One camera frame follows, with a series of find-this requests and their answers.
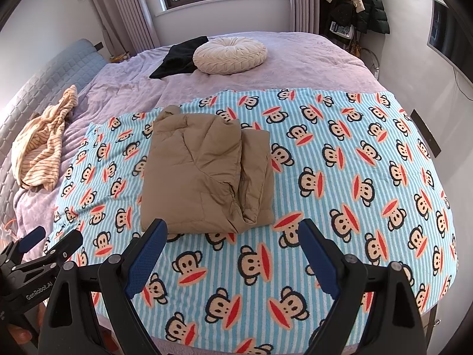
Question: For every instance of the dark hanging bag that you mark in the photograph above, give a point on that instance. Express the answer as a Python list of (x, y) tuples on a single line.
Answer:
[(342, 20)]

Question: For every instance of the monkey print striped blanket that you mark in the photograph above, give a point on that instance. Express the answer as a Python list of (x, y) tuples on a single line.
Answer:
[(332, 155)]

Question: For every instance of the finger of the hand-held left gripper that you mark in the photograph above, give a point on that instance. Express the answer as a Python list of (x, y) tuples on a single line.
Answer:
[(68, 243), (31, 239)]

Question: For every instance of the black cloth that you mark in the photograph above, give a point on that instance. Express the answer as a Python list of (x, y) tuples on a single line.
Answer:
[(177, 61)]

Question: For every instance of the tan puffer jacket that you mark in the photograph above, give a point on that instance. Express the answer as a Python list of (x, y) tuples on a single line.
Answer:
[(199, 170)]

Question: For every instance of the yellow striped cloth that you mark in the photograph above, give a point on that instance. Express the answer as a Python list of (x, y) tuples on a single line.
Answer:
[(40, 148)]

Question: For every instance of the wall mounted television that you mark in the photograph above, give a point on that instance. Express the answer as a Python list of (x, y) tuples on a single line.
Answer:
[(449, 37)]

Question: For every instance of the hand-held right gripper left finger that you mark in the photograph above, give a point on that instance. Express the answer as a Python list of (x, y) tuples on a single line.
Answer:
[(144, 262)]

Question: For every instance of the grey curtain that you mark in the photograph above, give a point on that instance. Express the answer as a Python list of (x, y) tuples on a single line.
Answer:
[(303, 0), (122, 11)]

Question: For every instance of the black wall panel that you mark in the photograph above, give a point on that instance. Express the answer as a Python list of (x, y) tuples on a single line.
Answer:
[(425, 133)]

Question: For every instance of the black hanging puffer coat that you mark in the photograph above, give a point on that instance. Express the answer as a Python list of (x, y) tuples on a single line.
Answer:
[(375, 7)]

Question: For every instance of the round cream pillow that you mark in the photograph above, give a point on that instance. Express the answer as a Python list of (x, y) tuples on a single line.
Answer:
[(230, 55)]

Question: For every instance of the grey quilted headboard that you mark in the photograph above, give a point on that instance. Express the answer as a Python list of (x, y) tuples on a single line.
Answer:
[(44, 81)]

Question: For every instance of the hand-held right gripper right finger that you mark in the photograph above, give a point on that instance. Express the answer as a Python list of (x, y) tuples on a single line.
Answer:
[(319, 262)]

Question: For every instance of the lilac bedspread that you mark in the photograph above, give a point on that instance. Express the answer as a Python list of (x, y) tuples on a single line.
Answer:
[(295, 59)]

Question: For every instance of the white standing fan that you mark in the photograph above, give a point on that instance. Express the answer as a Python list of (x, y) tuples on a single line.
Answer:
[(370, 63)]

